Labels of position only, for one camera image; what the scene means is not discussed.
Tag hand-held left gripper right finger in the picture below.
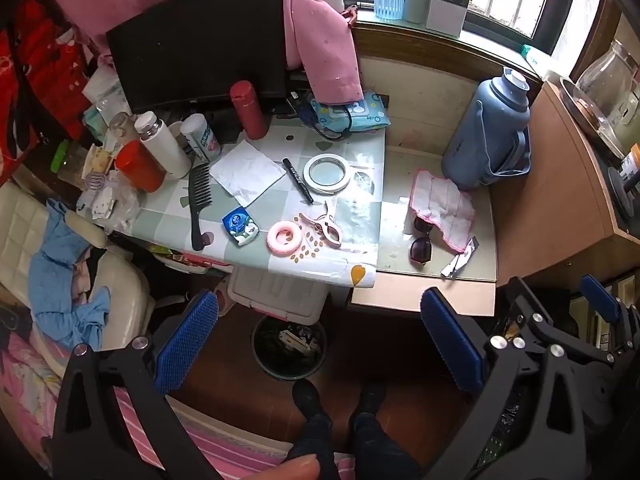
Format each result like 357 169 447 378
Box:
420 286 587 480

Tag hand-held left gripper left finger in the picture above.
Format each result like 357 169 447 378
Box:
51 288 222 480

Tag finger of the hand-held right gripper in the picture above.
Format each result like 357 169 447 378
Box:
580 273 640 361
505 276 617 365

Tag dark round waste bin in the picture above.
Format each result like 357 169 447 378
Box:
251 310 329 381

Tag blue gum packet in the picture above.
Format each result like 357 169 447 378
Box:
222 206 260 247

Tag pink studded ring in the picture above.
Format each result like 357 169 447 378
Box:
266 221 303 253

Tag pink clothes clip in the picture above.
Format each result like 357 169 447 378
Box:
299 200 344 250

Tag white tape roll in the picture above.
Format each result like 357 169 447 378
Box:
303 153 351 195

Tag person's left hand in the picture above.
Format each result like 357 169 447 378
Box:
249 454 321 480

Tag red snack package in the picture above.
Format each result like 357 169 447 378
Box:
151 244 233 275

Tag silver foil wrapper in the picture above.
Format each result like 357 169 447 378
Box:
440 237 481 279

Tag dark sunglasses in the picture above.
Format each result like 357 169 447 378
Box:
409 217 436 266

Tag white plastic storage box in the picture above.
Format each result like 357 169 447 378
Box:
227 266 332 326

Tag wooden cabinet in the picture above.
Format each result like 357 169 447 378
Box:
489 80 640 288

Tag person's right leg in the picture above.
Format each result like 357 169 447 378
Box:
349 381 422 480

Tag person's leg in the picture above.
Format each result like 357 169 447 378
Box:
285 378 347 480
349 381 422 480

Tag black wide-tooth comb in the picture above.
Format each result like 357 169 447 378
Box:
188 162 214 252

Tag pink-edged white cloth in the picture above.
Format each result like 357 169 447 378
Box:
409 169 476 254

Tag blue garment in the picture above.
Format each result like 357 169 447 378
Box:
28 198 112 352

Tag person's left leg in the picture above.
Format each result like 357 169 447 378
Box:
285 378 347 480

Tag clear plastic bags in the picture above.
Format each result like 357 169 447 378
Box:
75 172 147 233

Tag green checked tablecloth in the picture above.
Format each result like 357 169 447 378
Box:
112 115 388 290

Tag pink striped bedding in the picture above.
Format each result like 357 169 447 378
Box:
0 332 351 480

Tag white paper sheet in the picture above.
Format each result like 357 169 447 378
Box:
209 140 287 210

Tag orange plastic cup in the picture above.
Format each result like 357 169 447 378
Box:
114 139 166 194

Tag blue thermos jug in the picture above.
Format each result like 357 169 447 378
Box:
440 66 534 192

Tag black marker pen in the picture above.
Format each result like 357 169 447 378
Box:
281 157 315 205

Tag white plastic bottle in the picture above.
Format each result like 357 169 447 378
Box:
133 110 194 181

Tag metal bowl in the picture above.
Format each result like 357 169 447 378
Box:
558 76 629 159

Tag white printed spray can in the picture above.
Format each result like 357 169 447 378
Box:
179 113 224 164

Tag cream padded chair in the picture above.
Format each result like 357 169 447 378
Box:
0 179 157 356

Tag green lid jar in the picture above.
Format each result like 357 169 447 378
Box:
50 139 92 187

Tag large glass jar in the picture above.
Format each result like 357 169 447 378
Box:
574 39 640 157

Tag red thermos bottle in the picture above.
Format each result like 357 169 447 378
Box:
229 80 271 141

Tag blue wet wipes pack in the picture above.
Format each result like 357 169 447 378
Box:
310 91 394 134

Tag teal tube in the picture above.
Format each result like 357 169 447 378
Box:
520 44 552 74

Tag clear plastic packet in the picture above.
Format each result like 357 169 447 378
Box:
81 64 132 127

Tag black monitor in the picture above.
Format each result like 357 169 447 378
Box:
105 0 302 117

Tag red printed bag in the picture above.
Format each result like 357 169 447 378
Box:
0 0 103 173

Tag pink curtain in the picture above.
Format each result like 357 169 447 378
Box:
41 0 366 107

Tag black cable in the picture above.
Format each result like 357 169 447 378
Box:
299 99 353 142

